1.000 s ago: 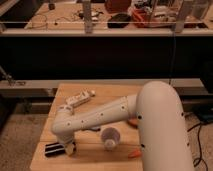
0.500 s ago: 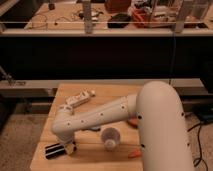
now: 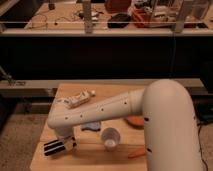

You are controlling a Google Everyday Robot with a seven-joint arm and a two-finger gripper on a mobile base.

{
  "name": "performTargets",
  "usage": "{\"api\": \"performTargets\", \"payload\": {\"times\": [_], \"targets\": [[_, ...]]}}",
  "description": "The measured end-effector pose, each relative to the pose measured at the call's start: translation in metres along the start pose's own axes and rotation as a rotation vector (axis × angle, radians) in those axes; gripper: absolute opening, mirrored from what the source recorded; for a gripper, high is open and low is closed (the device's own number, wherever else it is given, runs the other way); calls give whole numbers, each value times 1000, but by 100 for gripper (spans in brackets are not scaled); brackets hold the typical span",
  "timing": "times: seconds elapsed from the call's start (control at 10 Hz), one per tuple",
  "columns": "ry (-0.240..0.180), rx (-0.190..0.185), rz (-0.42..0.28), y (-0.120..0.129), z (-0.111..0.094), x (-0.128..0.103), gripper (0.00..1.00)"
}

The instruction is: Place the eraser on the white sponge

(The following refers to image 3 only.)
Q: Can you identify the black striped eraser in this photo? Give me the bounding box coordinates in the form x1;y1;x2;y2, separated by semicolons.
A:
44;140;65;156

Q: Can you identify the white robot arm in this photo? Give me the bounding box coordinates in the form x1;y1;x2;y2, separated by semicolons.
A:
47;79;203;171

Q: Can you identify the small blue object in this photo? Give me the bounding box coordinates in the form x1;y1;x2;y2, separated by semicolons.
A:
81;122;101;131

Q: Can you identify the white paper cup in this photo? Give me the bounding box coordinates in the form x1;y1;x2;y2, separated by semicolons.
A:
101;127;120;151

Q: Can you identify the orange carrot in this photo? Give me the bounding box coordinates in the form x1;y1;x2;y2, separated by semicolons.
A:
128;148;145;158

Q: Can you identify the orange round plate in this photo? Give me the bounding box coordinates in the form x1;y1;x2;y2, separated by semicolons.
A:
125;116;144;128

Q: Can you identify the black bowl on shelf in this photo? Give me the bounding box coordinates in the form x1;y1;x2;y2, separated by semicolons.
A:
107;13;131;28

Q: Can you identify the red box on shelf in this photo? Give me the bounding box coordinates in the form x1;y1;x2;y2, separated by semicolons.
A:
132;8;152;28

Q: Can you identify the grey vertical post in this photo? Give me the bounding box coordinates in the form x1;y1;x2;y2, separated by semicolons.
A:
82;0;93;34

